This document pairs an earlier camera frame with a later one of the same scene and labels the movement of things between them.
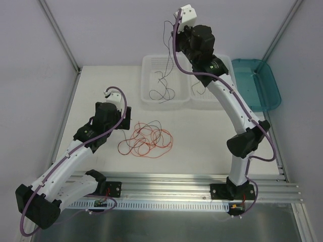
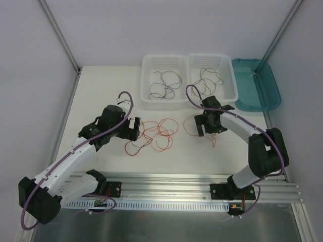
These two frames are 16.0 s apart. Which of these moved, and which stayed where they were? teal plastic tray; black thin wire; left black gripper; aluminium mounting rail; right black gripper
Moved: black thin wire; left black gripper; right black gripper
Stayed: teal plastic tray; aluminium mounting rail
